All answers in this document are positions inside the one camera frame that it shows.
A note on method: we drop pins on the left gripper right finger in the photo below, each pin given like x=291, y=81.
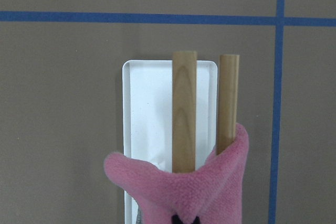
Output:
x=196, y=220

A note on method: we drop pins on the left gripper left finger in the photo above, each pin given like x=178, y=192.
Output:
x=175, y=219

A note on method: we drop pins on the white rectangular tray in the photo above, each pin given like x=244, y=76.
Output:
x=147, y=111

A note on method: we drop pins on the pink fleece cloth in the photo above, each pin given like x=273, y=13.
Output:
x=213, y=192

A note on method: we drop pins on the wooden chopstick two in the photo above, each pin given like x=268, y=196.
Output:
x=228, y=73

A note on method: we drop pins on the wooden chopstick one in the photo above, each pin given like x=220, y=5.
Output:
x=184, y=64

